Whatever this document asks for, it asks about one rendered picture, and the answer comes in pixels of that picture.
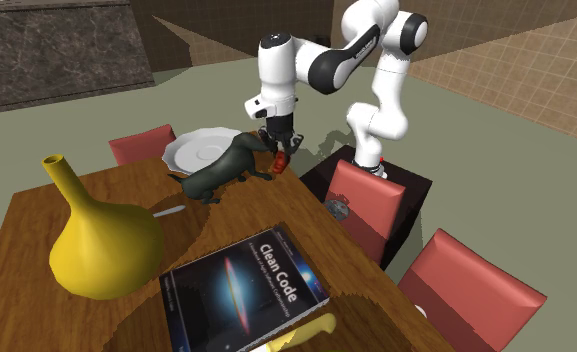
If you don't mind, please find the small red object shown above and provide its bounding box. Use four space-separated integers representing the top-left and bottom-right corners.
270 150 290 175

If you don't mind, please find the dark robot stand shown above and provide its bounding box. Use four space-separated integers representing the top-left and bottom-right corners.
299 144 434 271

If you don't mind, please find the silver cutlery piece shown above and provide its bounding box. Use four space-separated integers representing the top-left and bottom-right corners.
150 204 187 219

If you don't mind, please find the dark galaxy cover book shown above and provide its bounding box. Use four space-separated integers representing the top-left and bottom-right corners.
158 224 331 352

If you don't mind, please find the black dog figure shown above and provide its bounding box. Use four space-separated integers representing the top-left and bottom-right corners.
166 131 280 205

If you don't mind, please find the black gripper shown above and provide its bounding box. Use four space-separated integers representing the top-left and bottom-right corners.
259 112 304 157

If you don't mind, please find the dark marble counter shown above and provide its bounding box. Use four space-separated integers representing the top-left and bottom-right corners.
0 0 157 116

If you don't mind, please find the yellow handled knife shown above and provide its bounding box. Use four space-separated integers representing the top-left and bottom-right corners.
247 312 338 352

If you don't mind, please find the yellow long-necked vase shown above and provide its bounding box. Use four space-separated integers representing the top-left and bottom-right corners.
41 153 167 301

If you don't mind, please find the white plate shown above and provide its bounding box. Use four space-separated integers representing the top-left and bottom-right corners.
161 127 245 176

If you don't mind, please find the wooden table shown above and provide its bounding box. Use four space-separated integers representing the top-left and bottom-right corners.
0 130 458 352

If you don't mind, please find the grey speckled round object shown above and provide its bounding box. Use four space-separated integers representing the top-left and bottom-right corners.
324 198 352 222

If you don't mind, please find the red chair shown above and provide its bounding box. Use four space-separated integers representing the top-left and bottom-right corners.
323 159 408 267
107 123 179 167
396 227 549 352

